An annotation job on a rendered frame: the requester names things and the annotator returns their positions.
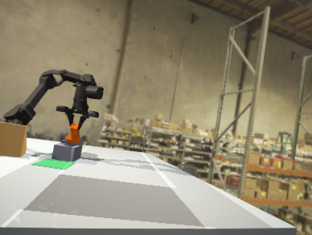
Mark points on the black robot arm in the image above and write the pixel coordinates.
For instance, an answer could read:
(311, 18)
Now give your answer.
(85, 87)

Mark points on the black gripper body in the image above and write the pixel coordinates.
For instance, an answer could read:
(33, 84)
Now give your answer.
(78, 104)

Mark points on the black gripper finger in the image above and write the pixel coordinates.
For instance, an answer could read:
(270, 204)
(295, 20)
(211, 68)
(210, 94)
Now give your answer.
(81, 121)
(70, 118)

